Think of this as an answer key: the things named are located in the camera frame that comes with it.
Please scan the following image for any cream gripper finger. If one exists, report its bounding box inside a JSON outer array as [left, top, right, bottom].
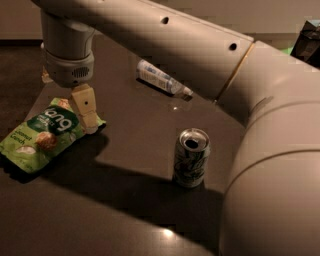
[[69, 84, 98, 134], [42, 67, 52, 84]]

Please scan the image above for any green rice chip bag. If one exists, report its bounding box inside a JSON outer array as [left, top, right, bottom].
[[0, 97, 107, 175]]

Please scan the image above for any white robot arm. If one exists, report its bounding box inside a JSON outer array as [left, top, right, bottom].
[[32, 0, 320, 256]]

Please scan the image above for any clear plastic water bottle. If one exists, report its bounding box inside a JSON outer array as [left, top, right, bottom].
[[136, 60, 193, 96]]

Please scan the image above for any open green soda can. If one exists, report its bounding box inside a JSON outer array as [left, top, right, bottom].
[[173, 128, 211, 188]]

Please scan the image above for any dark box in background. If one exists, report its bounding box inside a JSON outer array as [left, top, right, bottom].
[[290, 20, 320, 68]]

